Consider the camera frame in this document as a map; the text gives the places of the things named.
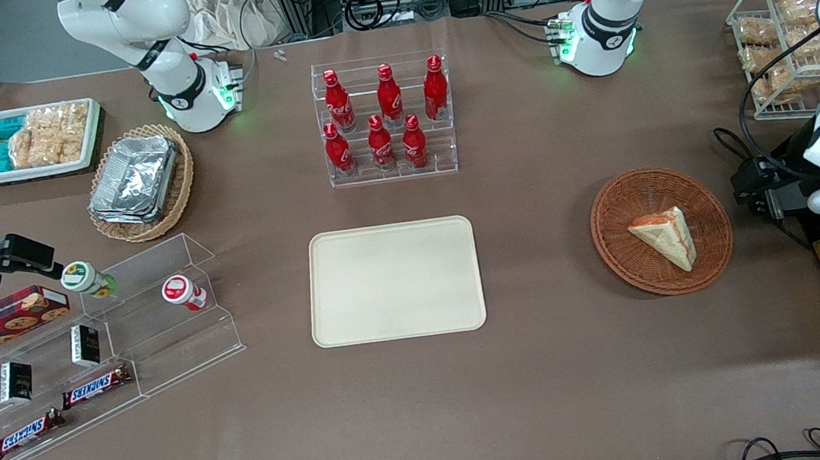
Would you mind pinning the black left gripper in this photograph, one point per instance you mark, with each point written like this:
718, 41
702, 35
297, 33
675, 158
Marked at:
791, 161

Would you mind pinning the triangular sandwich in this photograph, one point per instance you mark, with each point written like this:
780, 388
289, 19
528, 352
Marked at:
668, 237

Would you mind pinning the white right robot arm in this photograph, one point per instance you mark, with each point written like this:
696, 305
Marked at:
128, 16

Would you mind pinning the round brown wicker basket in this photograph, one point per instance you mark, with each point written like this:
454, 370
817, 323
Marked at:
633, 252

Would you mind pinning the white rectangular snack tray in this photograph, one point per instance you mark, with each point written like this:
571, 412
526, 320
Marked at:
94, 126

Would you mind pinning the oval tan wicker basket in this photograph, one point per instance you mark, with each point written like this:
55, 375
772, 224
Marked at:
180, 185

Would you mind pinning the beige plastic tray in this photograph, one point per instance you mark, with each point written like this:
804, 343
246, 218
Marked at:
394, 281

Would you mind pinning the black countertop appliance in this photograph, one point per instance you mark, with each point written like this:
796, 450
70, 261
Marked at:
794, 148

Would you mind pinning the green-lid drink bottle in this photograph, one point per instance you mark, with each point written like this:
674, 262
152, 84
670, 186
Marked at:
83, 278

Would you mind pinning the red tartan cookie box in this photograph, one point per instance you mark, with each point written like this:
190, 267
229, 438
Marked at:
1, 322

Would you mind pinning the teal snack packet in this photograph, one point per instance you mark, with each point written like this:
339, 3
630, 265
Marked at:
1, 157
9, 126

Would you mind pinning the small rice cracker pack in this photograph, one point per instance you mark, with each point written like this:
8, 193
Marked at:
20, 149

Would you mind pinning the small black box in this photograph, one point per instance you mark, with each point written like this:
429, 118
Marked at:
14, 382
85, 345

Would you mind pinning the large rice cracker pack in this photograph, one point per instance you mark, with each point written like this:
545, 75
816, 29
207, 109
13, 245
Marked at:
61, 133

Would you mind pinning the stack of foil containers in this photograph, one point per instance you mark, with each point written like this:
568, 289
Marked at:
134, 179

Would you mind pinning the snickers chocolate bar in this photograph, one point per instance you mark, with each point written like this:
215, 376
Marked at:
95, 386
27, 434

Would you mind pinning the red-lid drink bottle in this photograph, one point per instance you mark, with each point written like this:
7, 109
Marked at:
182, 292

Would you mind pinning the clear acrylic stepped shelf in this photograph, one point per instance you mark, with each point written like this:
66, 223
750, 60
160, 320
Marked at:
170, 339

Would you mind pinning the clear acrylic bottle rack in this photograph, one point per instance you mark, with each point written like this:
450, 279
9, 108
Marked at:
440, 158

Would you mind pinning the white cloth bag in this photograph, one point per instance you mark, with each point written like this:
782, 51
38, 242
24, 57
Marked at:
235, 16

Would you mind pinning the small metal screws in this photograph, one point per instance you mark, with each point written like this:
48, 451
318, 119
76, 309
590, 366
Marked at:
279, 55

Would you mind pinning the red cola bottle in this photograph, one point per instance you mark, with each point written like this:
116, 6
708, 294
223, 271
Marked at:
339, 104
338, 154
389, 99
381, 148
435, 90
414, 146

